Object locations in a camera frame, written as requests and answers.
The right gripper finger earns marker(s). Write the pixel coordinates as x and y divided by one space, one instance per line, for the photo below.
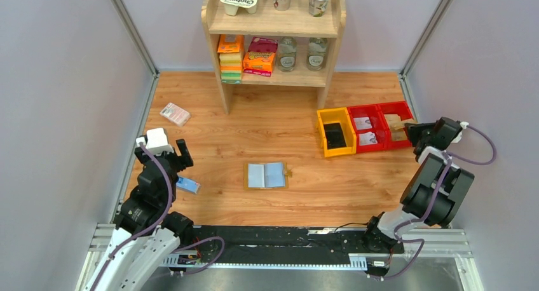
415 135
419 127

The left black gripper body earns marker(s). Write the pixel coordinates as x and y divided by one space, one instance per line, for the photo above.
169 159

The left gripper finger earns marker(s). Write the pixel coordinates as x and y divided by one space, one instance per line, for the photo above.
184 159
141 155

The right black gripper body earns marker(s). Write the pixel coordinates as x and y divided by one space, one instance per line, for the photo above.
424 132

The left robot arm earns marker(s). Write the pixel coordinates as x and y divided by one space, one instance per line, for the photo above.
145 231

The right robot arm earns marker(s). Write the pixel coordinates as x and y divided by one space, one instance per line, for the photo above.
434 194

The white cards in bin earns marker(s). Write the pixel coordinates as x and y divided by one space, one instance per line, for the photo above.
366 134

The pink white card pack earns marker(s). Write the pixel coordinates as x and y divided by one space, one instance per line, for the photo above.
175 114

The right red plastic bin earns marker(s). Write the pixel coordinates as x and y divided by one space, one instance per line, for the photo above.
402 109

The blue small box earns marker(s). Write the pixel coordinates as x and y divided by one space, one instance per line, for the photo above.
188 185

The yellow plastic bin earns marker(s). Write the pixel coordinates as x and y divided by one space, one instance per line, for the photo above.
336 115

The black item in bin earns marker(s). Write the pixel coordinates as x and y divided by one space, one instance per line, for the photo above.
334 136

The stack of coloured sponges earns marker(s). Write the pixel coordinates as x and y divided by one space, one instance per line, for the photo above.
230 52

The orange pink snack box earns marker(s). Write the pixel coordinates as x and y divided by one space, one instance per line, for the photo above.
260 56

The right glass bottle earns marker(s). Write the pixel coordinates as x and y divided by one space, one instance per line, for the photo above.
317 49

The glass bottle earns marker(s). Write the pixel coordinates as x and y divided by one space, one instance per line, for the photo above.
286 54
317 49

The wooden shelf unit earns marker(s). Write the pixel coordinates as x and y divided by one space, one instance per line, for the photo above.
268 22

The left glass bottle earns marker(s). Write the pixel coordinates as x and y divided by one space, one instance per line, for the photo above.
286 54

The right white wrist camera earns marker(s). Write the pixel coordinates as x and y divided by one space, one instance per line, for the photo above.
459 134

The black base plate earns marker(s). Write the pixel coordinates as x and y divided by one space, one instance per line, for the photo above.
287 246

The aluminium rail frame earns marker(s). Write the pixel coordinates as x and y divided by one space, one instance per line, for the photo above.
440 250

